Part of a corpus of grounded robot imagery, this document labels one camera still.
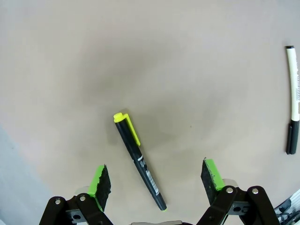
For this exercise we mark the black highlighter pen yellow cap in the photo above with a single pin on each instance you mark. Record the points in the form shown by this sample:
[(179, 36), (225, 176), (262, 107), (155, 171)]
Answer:
[(140, 161)]

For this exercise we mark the white marker pen black cap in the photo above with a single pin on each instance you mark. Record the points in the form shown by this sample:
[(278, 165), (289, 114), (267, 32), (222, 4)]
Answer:
[(293, 70)]

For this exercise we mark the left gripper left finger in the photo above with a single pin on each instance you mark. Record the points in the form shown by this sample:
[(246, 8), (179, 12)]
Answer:
[(100, 187)]

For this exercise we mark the slotted aluminium base plate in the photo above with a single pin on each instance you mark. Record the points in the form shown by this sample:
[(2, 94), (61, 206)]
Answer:
[(295, 199)]

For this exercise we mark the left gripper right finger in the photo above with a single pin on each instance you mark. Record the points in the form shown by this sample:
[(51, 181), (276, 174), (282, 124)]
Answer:
[(211, 180)]

